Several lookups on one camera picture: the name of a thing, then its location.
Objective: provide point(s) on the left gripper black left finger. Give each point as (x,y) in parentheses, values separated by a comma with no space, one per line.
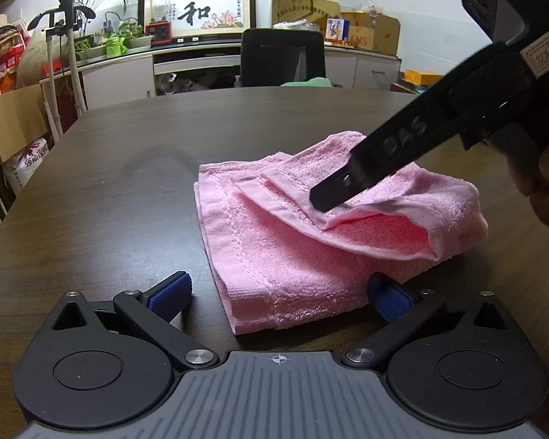
(130,331)

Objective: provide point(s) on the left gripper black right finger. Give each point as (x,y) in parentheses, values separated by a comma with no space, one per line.
(409,315)

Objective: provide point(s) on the cardboard box on floor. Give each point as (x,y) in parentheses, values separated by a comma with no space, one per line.
(22,120)

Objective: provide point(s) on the black office chair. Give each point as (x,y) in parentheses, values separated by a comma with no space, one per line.
(273,57)

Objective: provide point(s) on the potted green plant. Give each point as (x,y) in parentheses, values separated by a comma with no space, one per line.
(105,28)

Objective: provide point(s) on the pink terry towel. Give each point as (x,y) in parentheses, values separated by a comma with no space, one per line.
(278,262)

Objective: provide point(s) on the framed lotus calligraphy picture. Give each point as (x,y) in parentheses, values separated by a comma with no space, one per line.
(199,20)

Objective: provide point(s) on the green cushion on chair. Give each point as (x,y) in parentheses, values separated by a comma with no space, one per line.
(313,82)

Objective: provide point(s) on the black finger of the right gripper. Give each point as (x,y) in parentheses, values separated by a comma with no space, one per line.
(473,102)

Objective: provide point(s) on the person's right hand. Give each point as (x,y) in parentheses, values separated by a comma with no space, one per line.
(546,187)

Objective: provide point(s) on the flat leaning cardboard sheet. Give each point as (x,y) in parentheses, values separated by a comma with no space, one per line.
(311,11)

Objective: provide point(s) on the white rice sack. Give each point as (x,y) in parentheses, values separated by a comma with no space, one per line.
(21,166)

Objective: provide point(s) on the red blender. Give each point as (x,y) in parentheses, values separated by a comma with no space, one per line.
(158,25)

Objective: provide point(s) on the white low cabinet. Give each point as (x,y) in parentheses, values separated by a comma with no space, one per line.
(149,73)

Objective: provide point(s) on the orange flat box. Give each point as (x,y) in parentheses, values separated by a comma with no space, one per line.
(421,78)

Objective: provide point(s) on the large cardboard box right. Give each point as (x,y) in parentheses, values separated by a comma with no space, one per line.
(378,34)

